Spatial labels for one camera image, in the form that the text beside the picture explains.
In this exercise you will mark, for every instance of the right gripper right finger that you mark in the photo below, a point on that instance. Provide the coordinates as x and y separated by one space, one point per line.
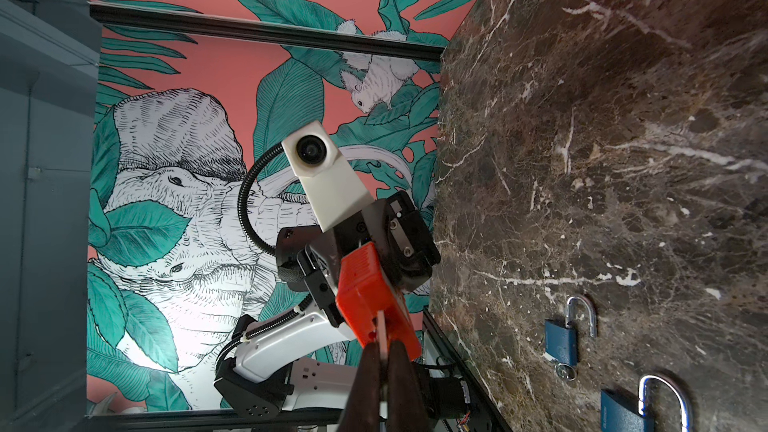
406 408

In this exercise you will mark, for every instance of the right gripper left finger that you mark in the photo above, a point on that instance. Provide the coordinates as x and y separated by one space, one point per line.
361 413

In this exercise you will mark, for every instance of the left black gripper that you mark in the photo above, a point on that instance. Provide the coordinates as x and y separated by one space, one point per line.
309 259

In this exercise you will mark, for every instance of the red padlock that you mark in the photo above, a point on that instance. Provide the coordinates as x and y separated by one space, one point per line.
364 291

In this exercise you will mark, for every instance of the blue padlock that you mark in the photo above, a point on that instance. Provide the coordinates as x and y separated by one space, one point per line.
561 338
619 413

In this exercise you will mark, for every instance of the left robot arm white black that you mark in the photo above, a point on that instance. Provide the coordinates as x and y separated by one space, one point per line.
298 360

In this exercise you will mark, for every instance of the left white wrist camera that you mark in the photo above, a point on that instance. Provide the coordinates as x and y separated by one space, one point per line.
332 187

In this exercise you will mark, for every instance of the left black frame post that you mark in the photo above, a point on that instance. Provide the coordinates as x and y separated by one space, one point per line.
256 31

